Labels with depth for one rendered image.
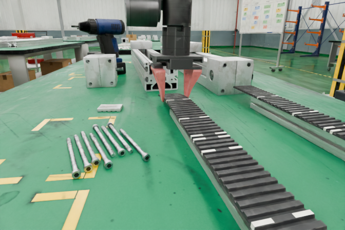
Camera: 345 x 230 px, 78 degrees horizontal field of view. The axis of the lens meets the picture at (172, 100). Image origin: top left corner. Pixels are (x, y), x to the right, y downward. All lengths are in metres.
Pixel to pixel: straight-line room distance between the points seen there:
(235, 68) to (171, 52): 0.24
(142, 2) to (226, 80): 0.31
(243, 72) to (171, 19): 0.28
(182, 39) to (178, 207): 0.30
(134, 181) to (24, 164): 0.15
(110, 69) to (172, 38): 0.33
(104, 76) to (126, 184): 0.49
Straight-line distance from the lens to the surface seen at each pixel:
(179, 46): 0.42
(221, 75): 0.59
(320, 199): 0.29
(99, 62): 0.70
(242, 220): 0.22
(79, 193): 0.27
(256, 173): 0.23
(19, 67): 2.96
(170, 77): 0.64
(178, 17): 0.42
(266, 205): 0.20
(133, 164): 0.30
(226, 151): 0.26
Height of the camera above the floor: 0.94
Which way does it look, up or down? 17 degrees down
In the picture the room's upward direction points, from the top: straight up
